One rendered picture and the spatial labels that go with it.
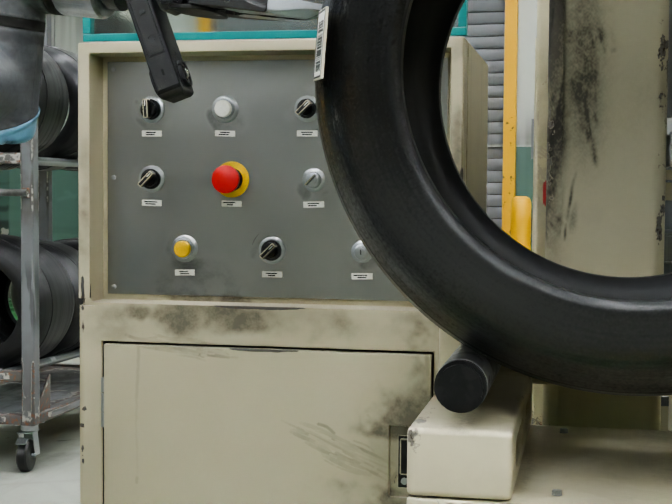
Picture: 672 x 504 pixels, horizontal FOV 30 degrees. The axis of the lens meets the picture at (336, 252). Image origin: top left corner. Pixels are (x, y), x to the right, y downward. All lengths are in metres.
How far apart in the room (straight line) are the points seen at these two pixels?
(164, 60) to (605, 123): 0.50
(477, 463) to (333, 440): 0.70
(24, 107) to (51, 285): 3.59
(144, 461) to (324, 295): 0.35
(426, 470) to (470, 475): 0.04
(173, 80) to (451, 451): 0.43
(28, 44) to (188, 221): 0.62
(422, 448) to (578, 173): 0.46
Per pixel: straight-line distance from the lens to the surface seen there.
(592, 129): 1.41
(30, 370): 4.73
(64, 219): 11.80
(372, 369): 1.72
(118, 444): 1.84
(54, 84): 4.89
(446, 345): 1.40
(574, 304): 1.04
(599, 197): 1.41
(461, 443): 1.06
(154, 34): 1.21
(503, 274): 1.04
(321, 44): 1.07
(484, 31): 10.54
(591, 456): 1.27
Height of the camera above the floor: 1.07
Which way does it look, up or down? 3 degrees down
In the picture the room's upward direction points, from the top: straight up
